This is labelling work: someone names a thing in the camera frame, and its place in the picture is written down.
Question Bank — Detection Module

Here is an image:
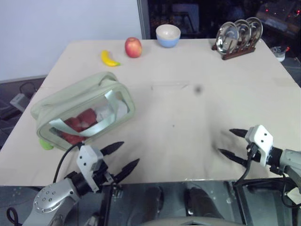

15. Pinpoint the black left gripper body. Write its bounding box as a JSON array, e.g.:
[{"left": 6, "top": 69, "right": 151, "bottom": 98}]
[{"left": 93, "top": 157, "right": 118, "bottom": 188}]

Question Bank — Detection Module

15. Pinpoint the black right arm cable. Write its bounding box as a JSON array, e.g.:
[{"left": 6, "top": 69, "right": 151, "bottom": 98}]
[{"left": 234, "top": 162, "right": 253, "bottom": 189}]

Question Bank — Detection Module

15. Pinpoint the yellow banana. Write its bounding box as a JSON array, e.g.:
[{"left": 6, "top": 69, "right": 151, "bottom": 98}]
[{"left": 101, "top": 49, "right": 121, "bottom": 67}]

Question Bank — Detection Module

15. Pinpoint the white cloth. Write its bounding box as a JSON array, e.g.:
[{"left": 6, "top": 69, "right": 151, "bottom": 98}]
[{"left": 94, "top": 103, "right": 129, "bottom": 123}]

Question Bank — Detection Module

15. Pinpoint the dark red cloth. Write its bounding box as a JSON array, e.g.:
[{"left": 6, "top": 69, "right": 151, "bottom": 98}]
[{"left": 61, "top": 107, "right": 98, "bottom": 145}]

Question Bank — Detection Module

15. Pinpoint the white cup with red light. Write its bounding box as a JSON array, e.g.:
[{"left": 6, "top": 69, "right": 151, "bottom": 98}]
[{"left": 269, "top": 46, "right": 290, "bottom": 62}]

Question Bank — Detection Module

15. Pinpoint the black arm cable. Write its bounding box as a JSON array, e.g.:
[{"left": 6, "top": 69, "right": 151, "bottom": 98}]
[
  {"left": 53, "top": 143, "right": 86, "bottom": 184},
  {"left": 234, "top": 162, "right": 253, "bottom": 189}
]

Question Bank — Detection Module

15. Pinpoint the grey partition post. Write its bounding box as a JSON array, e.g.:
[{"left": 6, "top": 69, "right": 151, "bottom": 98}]
[{"left": 137, "top": 0, "right": 151, "bottom": 40}]

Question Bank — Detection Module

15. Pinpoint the brown wooden plate rack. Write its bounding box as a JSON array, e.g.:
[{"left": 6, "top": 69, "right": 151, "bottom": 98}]
[{"left": 211, "top": 43, "right": 256, "bottom": 61}]

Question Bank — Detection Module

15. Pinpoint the small bright green object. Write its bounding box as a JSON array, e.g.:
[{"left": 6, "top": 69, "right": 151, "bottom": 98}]
[{"left": 39, "top": 138, "right": 54, "bottom": 150}]

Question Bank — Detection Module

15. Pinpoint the large steel plate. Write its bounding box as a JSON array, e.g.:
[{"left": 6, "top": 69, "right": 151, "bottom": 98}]
[{"left": 216, "top": 21, "right": 239, "bottom": 54}]

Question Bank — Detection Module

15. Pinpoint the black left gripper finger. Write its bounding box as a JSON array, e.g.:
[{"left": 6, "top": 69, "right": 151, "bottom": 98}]
[
  {"left": 100, "top": 141, "right": 125, "bottom": 157},
  {"left": 114, "top": 158, "right": 141, "bottom": 183}
]

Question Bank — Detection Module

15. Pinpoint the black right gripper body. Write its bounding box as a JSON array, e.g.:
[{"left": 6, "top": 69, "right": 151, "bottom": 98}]
[{"left": 246, "top": 143, "right": 262, "bottom": 163}]

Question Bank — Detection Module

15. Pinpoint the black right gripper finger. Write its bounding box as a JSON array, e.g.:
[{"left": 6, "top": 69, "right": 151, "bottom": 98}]
[
  {"left": 229, "top": 128, "right": 248, "bottom": 139},
  {"left": 218, "top": 148, "right": 249, "bottom": 169}
]

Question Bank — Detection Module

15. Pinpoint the green transparent pouch bag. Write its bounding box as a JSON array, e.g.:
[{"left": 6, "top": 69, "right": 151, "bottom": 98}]
[{"left": 31, "top": 71, "right": 136, "bottom": 152}]

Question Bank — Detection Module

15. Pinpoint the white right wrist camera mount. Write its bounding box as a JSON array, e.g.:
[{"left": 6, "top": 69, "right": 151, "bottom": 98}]
[{"left": 244, "top": 124, "right": 274, "bottom": 167}]

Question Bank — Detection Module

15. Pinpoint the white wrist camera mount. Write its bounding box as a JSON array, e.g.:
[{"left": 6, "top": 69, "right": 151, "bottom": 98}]
[
  {"left": 77, "top": 145, "right": 104, "bottom": 192},
  {"left": 244, "top": 124, "right": 274, "bottom": 167}
]

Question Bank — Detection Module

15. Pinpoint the grey curved robot body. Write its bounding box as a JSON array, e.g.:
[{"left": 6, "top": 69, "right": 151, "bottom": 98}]
[{"left": 140, "top": 217, "right": 237, "bottom": 226}]

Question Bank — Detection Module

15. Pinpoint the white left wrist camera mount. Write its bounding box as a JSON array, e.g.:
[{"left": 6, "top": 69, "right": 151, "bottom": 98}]
[{"left": 77, "top": 145, "right": 104, "bottom": 192}]

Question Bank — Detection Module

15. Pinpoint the red apple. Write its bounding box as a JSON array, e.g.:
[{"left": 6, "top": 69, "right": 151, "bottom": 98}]
[{"left": 124, "top": 37, "right": 143, "bottom": 58}]

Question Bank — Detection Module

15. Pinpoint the blue and white bowl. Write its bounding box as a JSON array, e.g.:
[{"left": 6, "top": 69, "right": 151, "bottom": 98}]
[{"left": 155, "top": 24, "right": 182, "bottom": 48}]

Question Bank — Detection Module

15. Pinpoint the grey power strip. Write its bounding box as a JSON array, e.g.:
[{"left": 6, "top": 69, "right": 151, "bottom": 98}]
[{"left": 9, "top": 93, "right": 32, "bottom": 112}]

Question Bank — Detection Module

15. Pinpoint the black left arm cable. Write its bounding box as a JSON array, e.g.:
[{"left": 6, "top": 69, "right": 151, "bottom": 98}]
[{"left": 53, "top": 143, "right": 86, "bottom": 184}]

